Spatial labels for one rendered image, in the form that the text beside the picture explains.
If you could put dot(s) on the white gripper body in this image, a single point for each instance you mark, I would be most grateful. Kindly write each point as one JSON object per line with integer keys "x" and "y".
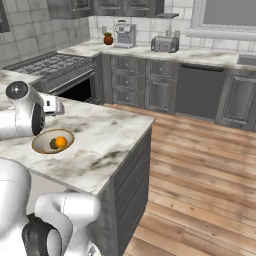
{"x": 58, "y": 107}

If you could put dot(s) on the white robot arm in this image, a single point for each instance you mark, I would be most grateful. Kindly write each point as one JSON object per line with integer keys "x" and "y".
{"x": 16, "y": 120}

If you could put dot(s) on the green-brown kiwi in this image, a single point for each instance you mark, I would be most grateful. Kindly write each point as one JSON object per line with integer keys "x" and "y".
{"x": 52, "y": 144}

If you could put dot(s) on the beige bowl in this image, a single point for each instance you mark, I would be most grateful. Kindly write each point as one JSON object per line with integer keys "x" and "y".
{"x": 40, "y": 144}

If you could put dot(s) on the orange fruit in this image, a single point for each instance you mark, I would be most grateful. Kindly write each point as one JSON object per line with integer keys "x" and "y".
{"x": 61, "y": 142}

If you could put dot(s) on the grey gas stove with oven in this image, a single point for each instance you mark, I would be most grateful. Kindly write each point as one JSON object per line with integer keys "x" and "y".
{"x": 56, "y": 68}

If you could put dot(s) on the grey kitchen island table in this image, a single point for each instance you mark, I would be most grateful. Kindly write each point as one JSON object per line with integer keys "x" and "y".
{"x": 100, "y": 140}

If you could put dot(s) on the grey base cupboard run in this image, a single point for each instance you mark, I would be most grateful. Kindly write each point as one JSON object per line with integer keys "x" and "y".
{"x": 140, "y": 83}

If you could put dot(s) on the silver coffee machine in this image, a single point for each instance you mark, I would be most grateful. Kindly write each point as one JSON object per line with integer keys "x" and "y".
{"x": 125, "y": 33}

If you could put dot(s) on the silver toaster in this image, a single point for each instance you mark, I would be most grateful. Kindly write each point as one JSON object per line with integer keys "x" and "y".
{"x": 164, "y": 44}

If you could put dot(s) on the dark grey dishwasher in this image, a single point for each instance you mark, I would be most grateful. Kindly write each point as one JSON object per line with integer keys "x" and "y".
{"x": 199, "y": 91}

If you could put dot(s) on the grey base cupboard under sink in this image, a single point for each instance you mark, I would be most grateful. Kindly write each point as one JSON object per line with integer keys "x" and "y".
{"x": 238, "y": 100}

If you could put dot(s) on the white-framed window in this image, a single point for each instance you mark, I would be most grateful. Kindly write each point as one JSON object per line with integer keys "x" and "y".
{"x": 226, "y": 16}

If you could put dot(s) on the grey sink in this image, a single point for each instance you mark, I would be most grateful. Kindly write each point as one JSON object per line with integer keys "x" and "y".
{"x": 247, "y": 60}

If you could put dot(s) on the white wall socket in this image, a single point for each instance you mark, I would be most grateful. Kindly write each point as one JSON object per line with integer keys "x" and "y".
{"x": 75, "y": 33}
{"x": 173, "y": 33}

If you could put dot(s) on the dark wall cupboard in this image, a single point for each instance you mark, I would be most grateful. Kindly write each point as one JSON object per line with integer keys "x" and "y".
{"x": 3, "y": 16}

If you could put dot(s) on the grey wall cupboard run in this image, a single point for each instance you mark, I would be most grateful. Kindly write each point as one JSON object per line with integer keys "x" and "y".
{"x": 106, "y": 7}

